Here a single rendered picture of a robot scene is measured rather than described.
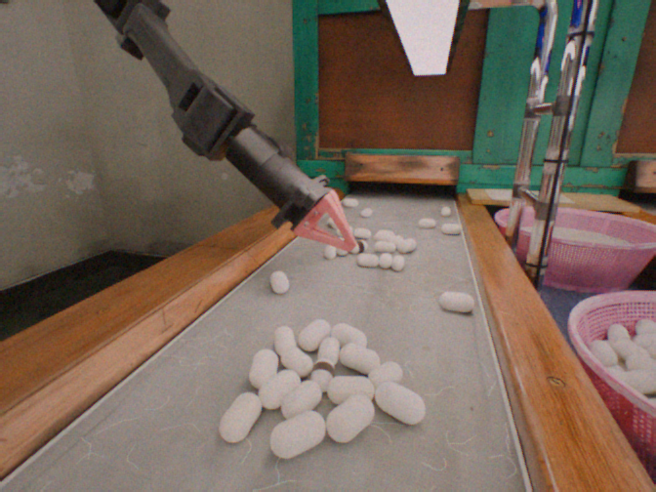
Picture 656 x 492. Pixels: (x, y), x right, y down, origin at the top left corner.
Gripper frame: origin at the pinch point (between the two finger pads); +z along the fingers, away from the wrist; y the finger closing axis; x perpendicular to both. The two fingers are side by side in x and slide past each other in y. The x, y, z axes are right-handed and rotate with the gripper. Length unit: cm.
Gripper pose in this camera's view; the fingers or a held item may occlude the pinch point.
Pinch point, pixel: (348, 244)
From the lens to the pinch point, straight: 48.8
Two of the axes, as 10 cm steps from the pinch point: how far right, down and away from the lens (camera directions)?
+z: 7.3, 6.8, 0.2
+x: -6.3, 6.6, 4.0
